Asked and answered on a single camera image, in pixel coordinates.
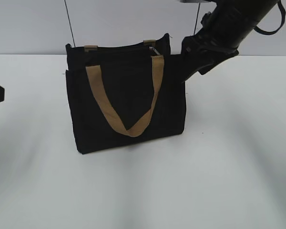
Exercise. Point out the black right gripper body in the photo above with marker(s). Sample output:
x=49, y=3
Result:
x=203, y=51

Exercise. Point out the black canvas tote bag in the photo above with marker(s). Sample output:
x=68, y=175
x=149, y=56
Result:
x=135, y=81

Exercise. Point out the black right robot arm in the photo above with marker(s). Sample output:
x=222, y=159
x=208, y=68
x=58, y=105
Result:
x=251, y=12

